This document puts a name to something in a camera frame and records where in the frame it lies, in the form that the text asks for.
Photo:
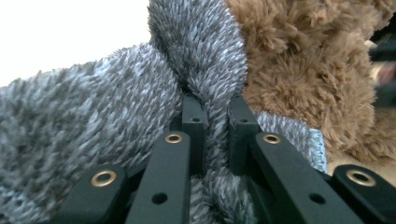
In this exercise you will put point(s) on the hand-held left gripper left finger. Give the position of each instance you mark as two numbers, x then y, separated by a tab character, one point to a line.
193	124

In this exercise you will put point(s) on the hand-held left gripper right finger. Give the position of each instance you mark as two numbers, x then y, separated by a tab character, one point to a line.
241	130

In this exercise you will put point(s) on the brown teddy bear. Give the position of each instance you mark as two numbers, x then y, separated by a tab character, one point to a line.
311	77

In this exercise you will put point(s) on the grey fluffy cloth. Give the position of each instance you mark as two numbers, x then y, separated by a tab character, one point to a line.
109	124

